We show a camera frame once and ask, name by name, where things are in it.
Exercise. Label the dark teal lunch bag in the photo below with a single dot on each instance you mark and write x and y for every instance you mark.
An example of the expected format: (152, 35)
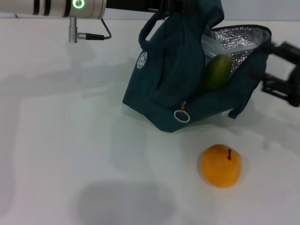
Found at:
(168, 77)

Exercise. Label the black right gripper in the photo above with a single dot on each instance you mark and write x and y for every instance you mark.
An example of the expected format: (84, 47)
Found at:
(295, 89)

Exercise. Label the clear plastic food container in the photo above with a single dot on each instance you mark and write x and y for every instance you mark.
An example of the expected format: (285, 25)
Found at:
(212, 47)

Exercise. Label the green cucumber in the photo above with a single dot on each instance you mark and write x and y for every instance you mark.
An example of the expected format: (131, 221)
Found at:
(216, 72)

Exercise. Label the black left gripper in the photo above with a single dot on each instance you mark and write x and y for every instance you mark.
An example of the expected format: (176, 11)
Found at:
(140, 5)

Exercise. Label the orange pear with stem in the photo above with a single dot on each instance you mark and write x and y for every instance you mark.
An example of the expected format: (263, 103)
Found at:
(220, 167)

